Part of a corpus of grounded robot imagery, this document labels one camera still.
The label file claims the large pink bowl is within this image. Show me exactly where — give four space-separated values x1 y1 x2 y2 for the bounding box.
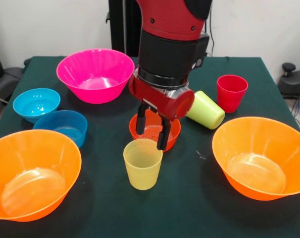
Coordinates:
56 48 135 104

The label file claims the black hanging cable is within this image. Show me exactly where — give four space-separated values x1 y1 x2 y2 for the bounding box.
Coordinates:
204 4 215 57

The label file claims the large orange bowl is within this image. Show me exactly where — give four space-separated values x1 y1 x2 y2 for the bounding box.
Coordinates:
211 116 300 201
0 129 82 223

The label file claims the red cup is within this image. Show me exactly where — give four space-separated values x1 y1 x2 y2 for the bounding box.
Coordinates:
216 74 249 114

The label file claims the black stand base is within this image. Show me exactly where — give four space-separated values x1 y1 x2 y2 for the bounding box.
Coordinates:
277 62 300 100
0 66 24 103

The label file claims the dark blue bowl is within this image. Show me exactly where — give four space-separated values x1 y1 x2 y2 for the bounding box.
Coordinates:
33 110 89 149

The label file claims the small red bowl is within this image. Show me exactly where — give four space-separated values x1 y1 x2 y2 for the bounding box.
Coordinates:
129 110 182 153

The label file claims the light blue bowl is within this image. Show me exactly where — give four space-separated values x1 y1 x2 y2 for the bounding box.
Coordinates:
12 88 61 124

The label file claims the green cup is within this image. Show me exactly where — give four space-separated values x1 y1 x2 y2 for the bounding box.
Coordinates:
186 90 226 130

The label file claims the yellow cup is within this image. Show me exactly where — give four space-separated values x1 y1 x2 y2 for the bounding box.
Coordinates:
123 138 163 191

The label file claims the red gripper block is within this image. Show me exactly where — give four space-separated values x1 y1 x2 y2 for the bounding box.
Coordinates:
128 74 196 151

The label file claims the dark green tablecloth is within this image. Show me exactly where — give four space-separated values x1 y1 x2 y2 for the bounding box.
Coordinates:
0 56 300 238

